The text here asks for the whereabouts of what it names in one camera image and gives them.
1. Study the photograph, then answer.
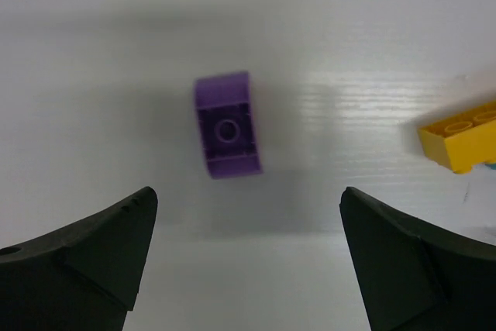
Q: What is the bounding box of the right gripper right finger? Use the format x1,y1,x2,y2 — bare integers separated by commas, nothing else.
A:
339,187,495,330

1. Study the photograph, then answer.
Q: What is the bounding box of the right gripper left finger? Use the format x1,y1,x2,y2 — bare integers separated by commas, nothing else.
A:
1,187,158,330

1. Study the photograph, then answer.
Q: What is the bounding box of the yellow and teal lego block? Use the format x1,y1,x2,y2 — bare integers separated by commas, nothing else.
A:
417,101,495,174

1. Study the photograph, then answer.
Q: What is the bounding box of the purple arch lego brick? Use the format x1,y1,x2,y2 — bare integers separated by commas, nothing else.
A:
194,71,262,179

